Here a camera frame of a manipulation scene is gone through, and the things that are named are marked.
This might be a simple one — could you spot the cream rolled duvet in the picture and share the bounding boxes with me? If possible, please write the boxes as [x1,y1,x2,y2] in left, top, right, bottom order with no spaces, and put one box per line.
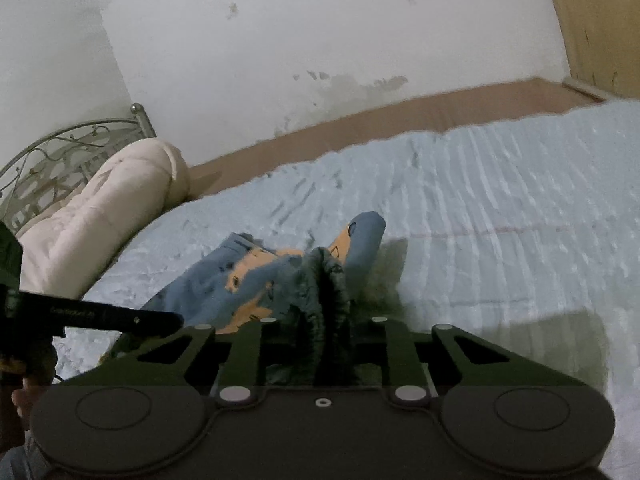
[15,138,194,302]

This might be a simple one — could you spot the light blue ribbed blanket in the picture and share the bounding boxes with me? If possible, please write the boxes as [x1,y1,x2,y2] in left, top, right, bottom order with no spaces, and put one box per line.
[51,98,640,466]

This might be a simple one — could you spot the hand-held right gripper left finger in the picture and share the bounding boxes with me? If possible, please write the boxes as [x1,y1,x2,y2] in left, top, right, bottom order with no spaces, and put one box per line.
[65,317,279,404]

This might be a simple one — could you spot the light wooden wardrobe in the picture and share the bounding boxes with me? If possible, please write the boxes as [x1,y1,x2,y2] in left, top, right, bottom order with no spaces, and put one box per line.
[539,0,640,104]

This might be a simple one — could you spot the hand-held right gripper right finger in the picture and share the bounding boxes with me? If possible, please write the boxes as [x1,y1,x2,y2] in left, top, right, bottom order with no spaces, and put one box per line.
[366,316,587,404]

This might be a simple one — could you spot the blue pants with orange patches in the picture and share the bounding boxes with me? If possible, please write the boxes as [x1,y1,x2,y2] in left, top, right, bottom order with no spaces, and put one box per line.
[102,210,397,389]

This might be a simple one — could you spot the metal scrollwork headboard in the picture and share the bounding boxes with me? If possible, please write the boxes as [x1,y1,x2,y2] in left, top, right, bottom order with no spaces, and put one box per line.
[0,102,157,235]

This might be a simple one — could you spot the person's left hand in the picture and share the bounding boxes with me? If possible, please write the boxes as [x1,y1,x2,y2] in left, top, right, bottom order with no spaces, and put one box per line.
[0,360,40,448]

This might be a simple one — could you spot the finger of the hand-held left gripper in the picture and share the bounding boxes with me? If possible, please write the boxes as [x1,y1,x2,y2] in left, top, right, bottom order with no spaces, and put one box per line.
[19,291,184,339]

